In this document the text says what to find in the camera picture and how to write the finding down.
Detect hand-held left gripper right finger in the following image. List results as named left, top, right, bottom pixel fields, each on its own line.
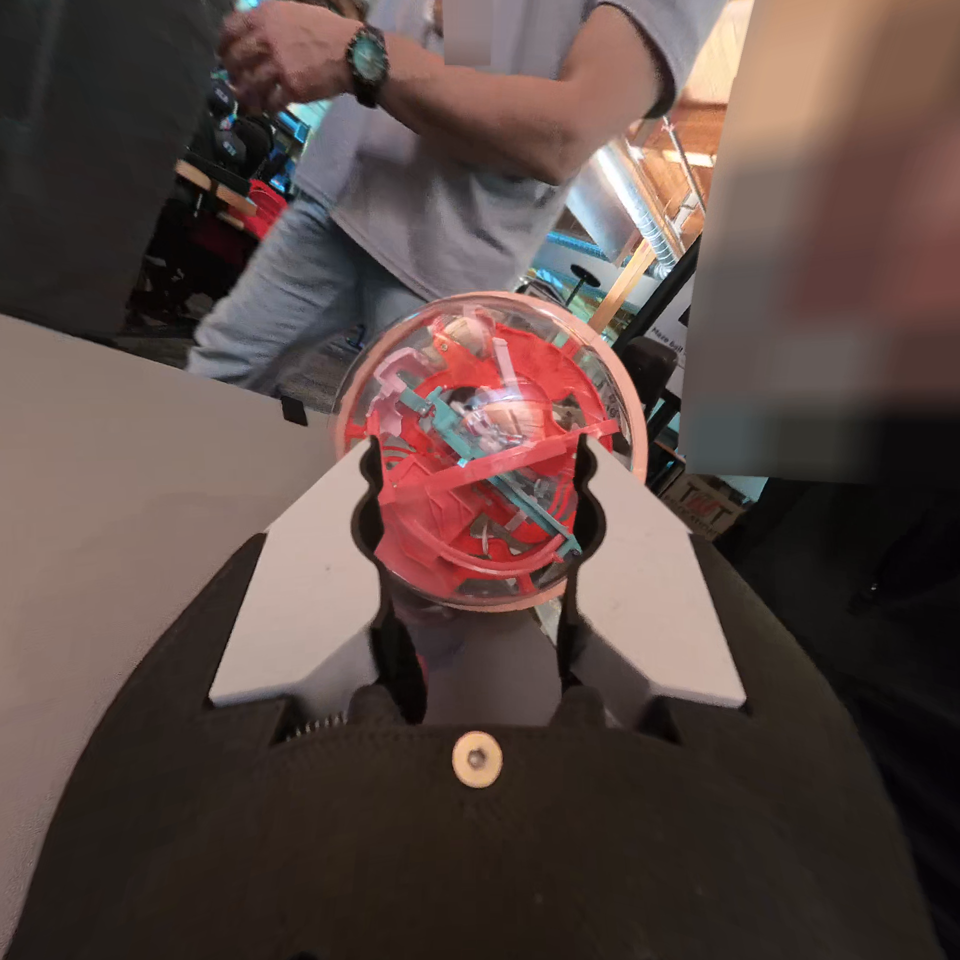
left=556, top=435, right=749, bottom=727

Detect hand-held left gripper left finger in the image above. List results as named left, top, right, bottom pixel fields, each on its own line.
left=208, top=436, right=421, bottom=710

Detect clear maze ball red tracks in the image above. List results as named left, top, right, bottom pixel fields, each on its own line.
left=330, top=291, right=648, bottom=610

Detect black framed marker sign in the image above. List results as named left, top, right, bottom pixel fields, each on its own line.
left=613, top=232, right=704, bottom=395

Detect cardboard box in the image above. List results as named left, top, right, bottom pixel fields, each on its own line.
left=658, top=471, right=753, bottom=540

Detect teal black wristwatch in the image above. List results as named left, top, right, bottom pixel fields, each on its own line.
left=345, top=24, right=391, bottom=108

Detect wooden desk black legs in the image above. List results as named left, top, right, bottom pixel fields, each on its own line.
left=174, top=156, right=250, bottom=230

